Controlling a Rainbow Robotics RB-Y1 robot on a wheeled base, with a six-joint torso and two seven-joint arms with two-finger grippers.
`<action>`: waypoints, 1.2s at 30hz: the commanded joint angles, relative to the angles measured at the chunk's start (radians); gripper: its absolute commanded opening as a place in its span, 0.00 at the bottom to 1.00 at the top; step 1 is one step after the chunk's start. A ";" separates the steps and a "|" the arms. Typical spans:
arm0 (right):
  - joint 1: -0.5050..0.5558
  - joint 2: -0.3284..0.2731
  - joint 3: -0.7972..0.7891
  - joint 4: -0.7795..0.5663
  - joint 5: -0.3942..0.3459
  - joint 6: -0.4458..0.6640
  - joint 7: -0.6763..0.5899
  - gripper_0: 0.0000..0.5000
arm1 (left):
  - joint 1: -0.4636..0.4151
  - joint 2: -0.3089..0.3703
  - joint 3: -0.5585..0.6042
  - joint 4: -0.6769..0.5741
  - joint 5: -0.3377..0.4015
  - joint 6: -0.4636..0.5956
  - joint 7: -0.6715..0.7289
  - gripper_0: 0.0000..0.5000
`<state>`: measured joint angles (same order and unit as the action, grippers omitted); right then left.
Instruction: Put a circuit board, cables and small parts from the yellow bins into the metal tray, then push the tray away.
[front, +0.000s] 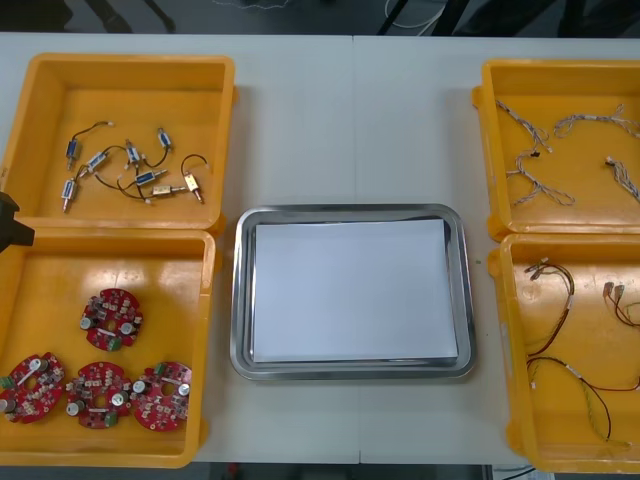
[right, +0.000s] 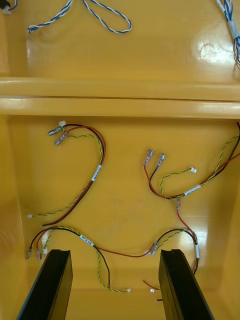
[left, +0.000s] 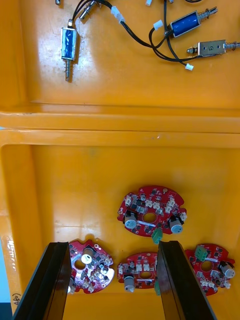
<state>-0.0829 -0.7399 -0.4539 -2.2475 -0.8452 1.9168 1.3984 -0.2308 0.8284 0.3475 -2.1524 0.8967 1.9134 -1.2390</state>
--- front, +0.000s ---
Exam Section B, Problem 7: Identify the steel tray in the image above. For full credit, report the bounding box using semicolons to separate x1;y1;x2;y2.
229;202;476;382

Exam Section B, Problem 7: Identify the red green-yellow wire harness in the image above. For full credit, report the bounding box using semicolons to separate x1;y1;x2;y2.
602;280;640;329

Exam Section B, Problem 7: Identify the yellow-orange plastic bin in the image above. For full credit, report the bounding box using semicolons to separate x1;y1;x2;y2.
487;232;640;472
0;52;240;236
471;58;640;236
0;227;224;469

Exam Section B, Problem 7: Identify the round red circuit board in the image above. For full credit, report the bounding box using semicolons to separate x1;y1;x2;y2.
79;287;143;354
64;362;134;430
130;360;194;432
0;351;66;425

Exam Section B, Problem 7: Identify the black stand leg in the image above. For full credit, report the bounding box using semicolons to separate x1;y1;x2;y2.
375;0;410;36

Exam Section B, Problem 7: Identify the white floor cable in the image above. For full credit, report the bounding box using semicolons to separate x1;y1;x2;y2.
385;0;445;30

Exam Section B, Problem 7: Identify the pile of metal solenoids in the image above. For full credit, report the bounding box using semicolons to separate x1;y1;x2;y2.
63;121;211;206

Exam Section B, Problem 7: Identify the white paper sheet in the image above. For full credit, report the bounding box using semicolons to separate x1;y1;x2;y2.
252;217;460;364

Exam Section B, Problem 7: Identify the red black green-yellow harness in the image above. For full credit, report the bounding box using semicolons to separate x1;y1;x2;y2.
526;355;640;448

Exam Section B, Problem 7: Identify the black chair base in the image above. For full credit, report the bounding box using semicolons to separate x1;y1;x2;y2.
82;0;177;35

